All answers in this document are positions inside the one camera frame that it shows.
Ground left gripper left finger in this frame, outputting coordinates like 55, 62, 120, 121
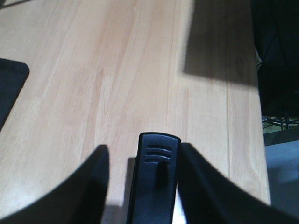
0, 145, 109, 224

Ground tangled black floor cables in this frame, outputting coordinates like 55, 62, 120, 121
261, 115, 299, 131

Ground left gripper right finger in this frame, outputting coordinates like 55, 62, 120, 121
177, 143, 299, 224

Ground black monitor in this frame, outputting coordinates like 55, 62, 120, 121
0, 58, 29, 129

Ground wooden desk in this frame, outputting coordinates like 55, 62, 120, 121
0, 0, 270, 224

